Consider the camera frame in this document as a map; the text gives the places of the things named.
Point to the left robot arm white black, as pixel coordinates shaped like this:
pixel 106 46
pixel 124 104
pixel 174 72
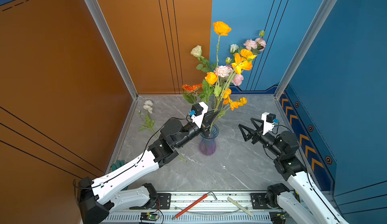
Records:
pixel 95 196

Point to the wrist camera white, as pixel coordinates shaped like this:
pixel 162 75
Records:
pixel 268 121
pixel 197 113

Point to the pink carnation flower stem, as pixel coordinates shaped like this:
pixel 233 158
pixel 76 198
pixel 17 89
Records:
pixel 225 71

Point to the teal green object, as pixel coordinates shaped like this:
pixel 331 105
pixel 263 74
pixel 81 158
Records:
pixel 116 165

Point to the red handled tool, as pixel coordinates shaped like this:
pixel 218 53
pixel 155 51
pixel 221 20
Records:
pixel 195 203

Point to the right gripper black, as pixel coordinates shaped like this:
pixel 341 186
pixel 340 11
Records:
pixel 249 132

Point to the white rose bud stem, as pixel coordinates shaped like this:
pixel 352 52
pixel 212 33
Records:
pixel 234 48

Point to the aluminium rail base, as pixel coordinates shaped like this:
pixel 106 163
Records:
pixel 130 203

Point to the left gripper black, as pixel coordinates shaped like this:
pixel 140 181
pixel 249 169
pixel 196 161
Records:
pixel 205 124

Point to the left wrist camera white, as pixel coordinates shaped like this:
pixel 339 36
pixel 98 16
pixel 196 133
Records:
pixel 197 113

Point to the left circuit board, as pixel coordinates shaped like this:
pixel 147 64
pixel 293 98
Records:
pixel 149 218

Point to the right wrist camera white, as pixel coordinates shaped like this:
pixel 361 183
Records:
pixel 268 121

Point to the pink peony flower stem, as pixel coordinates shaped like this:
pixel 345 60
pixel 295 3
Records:
pixel 258 45

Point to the cream flat stick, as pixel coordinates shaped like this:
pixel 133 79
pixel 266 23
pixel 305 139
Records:
pixel 240 207

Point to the circuit board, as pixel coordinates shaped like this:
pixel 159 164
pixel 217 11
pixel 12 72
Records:
pixel 149 218
pixel 279 218

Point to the aluminium corner post left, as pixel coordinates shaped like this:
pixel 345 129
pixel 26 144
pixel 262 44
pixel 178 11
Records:
pixel 102 25

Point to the white small daisy flower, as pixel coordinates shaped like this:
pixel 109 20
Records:
pixel 148 123

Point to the cream white rose stem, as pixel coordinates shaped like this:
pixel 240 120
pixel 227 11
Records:
pixel 205 65

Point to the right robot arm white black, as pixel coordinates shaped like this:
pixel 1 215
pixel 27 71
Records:
pixel 316 209

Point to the clear glass vase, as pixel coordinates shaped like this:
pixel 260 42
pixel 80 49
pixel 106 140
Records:
pixel 218 98

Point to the blue purple glass vase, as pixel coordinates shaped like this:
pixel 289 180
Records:
pixel 208 145

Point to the aluminium corner post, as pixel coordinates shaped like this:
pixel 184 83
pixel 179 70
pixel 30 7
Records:
pixel 318 21
pixel 102 25

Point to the aluminium corner post right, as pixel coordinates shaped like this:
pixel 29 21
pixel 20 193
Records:
pixel 318 21

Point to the yellow orange poppy stem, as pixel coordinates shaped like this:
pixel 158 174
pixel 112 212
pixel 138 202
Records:
pixel 229 104

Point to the right circuit board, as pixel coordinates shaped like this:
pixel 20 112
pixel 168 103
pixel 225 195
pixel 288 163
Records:
pixel 279 218

